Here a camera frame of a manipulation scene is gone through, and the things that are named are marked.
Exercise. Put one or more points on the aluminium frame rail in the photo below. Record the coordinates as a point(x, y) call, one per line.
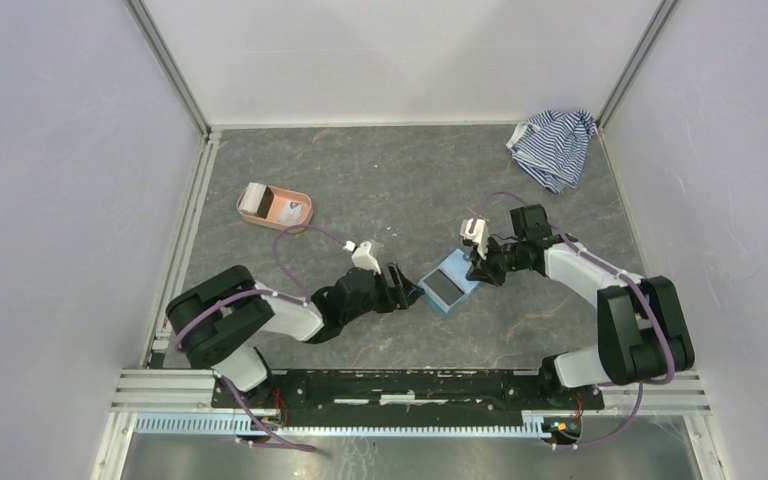
point(181, 423)

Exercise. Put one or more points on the blue striped cloth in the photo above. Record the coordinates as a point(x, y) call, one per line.
point(552, 147)

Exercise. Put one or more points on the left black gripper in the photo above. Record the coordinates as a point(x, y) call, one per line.
point(399, 296)

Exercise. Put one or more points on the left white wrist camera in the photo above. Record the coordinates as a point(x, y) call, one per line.
point(365, 255)

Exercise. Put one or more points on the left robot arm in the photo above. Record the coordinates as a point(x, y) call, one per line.
point(214, 320)

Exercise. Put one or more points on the teal card holder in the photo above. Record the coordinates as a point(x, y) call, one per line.
point(456, 266)

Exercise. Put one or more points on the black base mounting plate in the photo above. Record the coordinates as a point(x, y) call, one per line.
point(416, 398)

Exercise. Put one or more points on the stack of credit cards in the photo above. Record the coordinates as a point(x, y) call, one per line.
point(256, 200)

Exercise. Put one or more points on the pink oval tray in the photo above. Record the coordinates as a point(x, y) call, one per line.
point(273, 207)

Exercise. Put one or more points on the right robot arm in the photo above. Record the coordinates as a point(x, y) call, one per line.
point(642, 334)

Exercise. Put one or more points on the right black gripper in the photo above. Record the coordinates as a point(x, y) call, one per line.
point(483, 270)

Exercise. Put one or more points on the white VIP card in tray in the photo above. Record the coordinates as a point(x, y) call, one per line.
point(292, 213)

